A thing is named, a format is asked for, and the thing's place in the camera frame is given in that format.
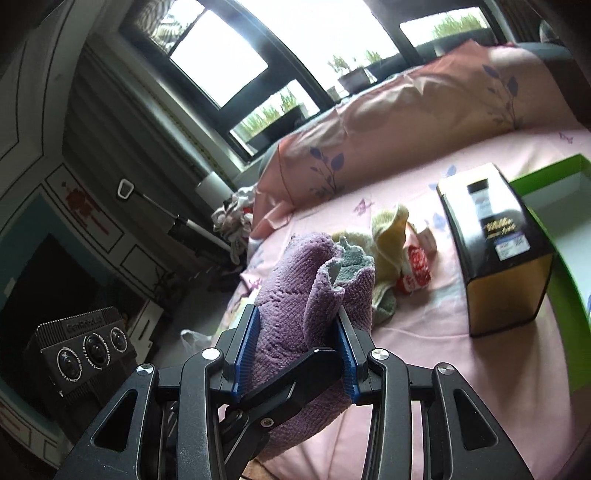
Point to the white paper roll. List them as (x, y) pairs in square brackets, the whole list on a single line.
[(213, 189)]

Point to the pile of patterned clothes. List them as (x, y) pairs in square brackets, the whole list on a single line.
[(233, 221)]

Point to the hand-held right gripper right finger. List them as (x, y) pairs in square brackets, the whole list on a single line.
[(347, 364)]

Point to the red white knitted cloth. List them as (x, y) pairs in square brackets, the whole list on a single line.
[(415, 270)]

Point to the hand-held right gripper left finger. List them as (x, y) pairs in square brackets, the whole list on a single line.
[(244, 355)]

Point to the purple knitted cloth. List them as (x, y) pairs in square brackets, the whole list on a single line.
[(295, 286)]

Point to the black framed window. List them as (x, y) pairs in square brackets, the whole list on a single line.
[(221, 60)]

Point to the small beige carton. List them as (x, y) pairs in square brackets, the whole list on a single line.
[(425, 237)]

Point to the grey curtain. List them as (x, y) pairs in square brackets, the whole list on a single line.
[(124, 134)]

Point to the black and gold box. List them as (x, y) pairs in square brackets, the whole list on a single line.
[(503, 258)]

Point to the long grass planter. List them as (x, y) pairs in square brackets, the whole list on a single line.
[(272, 121), (383, 62), (461, 27)]

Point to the green knitted cloth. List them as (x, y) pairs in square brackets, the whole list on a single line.
[(353, 263)]

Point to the pink floral bed sheet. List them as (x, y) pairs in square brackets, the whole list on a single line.
[(461, 369)]

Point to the yellow towel cloth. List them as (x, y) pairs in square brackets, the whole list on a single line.
[(390, 240)]

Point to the red figure wall sticker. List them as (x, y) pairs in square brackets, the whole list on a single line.
[(81, 203)]

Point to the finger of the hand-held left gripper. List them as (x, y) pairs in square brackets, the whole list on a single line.
[(295, 378)]

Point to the green cardboard box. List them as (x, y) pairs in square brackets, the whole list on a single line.
[(572, 323)]

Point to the small wooden stool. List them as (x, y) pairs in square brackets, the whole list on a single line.
[(143, 323)]

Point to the clear plastic bag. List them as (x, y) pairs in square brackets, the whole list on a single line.
[(196, 340)]

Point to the round potted plant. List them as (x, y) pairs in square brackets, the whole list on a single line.
[(354, 79)]

